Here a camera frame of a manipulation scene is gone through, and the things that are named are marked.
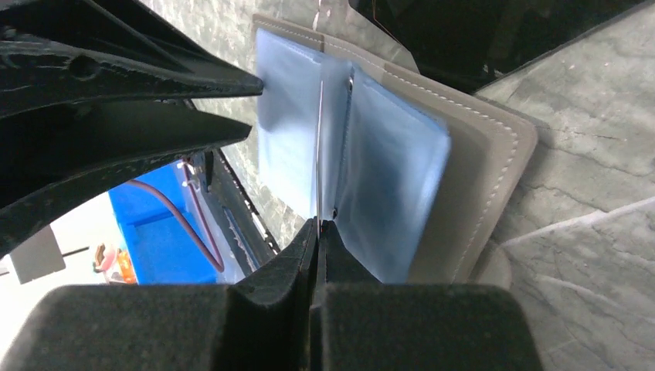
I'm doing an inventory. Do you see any grey card holder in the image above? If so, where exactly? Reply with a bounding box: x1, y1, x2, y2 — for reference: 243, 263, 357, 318
253, 15, 538, 286

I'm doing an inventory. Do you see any black card wallet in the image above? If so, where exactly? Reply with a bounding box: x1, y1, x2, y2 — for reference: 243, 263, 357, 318
349, 0, 641, 94

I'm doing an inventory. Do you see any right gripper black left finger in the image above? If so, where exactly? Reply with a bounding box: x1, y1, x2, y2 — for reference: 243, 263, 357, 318
1, 219, 317, 370

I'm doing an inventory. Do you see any blue bin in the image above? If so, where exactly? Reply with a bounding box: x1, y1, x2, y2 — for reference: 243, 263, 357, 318
108, 184, 218, 284

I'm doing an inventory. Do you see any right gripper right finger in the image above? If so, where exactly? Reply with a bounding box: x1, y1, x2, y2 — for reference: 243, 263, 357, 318
309, 222, 543, 370

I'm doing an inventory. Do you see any thin credit card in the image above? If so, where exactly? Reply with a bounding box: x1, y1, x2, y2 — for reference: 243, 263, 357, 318
314, 80, 324, 240

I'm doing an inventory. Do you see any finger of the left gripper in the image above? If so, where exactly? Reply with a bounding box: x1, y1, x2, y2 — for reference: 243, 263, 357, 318
1, 102, 251, 254

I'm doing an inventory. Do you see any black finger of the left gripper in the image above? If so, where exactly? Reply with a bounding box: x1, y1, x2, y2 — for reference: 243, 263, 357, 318
1, 1, 263, 117

